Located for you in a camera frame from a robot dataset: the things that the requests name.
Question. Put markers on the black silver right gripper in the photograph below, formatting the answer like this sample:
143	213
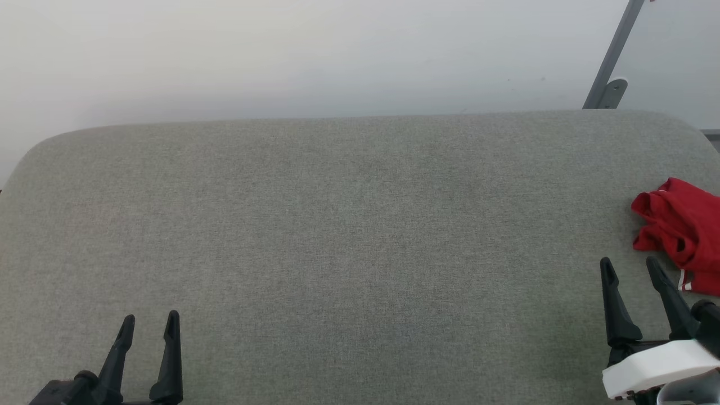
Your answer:
624	352

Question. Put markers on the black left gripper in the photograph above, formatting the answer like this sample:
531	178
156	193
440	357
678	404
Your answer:
67	394

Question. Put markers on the red and white shirt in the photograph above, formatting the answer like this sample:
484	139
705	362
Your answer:
689	225

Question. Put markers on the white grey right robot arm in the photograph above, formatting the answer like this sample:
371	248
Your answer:
694	392

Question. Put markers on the grey skirting strip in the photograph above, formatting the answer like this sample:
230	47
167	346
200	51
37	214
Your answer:
711	135

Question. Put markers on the grey fabric sofa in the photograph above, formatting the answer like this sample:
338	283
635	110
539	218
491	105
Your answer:
337	253

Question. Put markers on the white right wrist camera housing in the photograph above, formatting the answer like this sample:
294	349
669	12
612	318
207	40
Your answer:
658	368

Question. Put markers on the grey metal post bracket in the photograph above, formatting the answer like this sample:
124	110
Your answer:
613	94

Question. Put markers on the grey metal post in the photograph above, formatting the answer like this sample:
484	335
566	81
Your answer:
616	45

